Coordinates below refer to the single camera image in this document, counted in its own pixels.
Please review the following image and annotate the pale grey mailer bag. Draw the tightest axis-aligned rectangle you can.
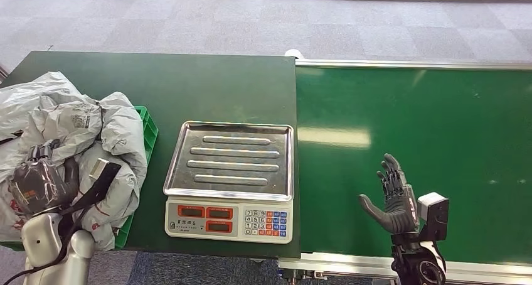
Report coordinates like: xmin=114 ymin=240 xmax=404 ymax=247
xmin=0 ymin=71 xmax=86 ymax=151

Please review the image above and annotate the silver conveyor side rail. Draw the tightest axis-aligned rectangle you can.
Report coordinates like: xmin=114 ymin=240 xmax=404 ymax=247
xmin=278 ymin=252 xmax=532 ymax=285

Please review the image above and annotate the large grey mailer, red stripe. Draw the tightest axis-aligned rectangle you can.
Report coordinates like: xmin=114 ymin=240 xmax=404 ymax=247
xmin=0 ymin=143 xmax=141 ymax=252

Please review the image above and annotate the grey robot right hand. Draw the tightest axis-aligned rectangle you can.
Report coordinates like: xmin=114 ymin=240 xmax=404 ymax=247
xmin=358 ymin=153 xmax=420 ymax=235

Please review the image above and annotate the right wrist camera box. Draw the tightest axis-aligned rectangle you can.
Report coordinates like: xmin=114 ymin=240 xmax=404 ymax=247
xmin=417 ymin=192 xmax=450 ymax=242

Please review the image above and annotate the green plastic crate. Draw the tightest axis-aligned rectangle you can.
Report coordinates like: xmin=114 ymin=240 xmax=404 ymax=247
xmin=0 ymin=105 xmax=159 ymax=252

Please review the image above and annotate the green conveyor belt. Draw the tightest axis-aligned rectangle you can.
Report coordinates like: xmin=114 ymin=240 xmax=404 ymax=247
xmin=295 ymin=65 xmax=532 ymax=265

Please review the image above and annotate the white scale with steel tray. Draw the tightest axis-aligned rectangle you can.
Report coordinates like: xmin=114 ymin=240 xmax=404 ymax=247
xmin=163 ymin=121 xmax=294 ymax=245

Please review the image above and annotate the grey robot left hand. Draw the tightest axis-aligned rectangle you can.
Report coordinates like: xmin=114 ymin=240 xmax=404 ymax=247
xmin=9 ymin=139 xmax=80 ymax=216

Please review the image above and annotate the crumpled plain grey mailer bag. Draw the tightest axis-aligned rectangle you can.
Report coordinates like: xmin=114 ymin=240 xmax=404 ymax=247
xmin=77 ymin=92 xmax=148 ymax=193

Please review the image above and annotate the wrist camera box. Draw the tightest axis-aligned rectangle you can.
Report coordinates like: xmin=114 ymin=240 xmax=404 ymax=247
xmin=417 ymin=192 xmax=450 ymax=242
xmin=61 ymin=158 xmax=122 ymax=216

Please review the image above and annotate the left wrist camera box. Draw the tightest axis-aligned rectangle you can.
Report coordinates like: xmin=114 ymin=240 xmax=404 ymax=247
xmin=61 ymin=158 xmax=122 ymax=216

